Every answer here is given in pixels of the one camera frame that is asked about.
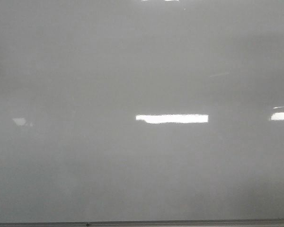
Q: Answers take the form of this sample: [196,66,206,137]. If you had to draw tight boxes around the white whiteboard with aluminium frame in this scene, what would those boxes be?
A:
[0,0,284,222]

